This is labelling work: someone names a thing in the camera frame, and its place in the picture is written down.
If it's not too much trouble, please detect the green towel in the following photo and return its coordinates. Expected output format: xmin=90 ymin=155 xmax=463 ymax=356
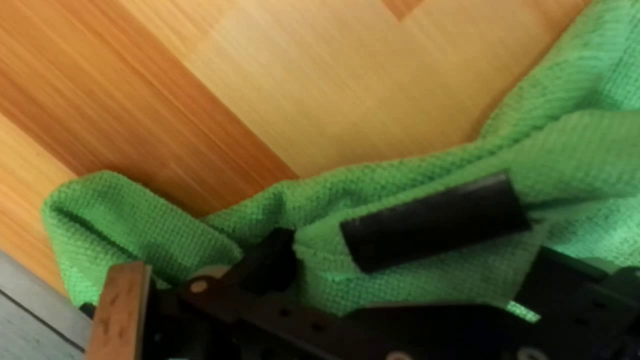
xmin=41 ymin=0 xmax=640 ymax=323

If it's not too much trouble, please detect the wooden bar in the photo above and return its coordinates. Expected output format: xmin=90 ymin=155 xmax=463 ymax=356
xmin=84 ymin=261 xmax=153 ymax=360

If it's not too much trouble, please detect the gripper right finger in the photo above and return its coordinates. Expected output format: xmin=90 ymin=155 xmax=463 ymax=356
xmin=500 ymin=245 xmax=640 ymax=360

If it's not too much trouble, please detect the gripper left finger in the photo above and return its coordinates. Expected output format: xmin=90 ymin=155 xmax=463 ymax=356
xmin=146 ymin=172 xmax=532 ymax=360

